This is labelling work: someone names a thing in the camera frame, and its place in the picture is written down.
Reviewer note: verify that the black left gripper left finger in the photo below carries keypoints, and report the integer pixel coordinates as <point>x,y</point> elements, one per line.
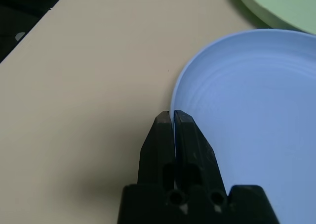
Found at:
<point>156,154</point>

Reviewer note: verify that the green plastic plate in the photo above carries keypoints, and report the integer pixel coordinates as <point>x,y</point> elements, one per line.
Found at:
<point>284,6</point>

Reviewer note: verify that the blue plastic plate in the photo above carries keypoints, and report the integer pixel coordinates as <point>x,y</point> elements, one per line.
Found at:
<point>259,110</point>

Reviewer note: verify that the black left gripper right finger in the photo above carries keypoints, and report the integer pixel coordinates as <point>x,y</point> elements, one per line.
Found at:
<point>195,159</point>

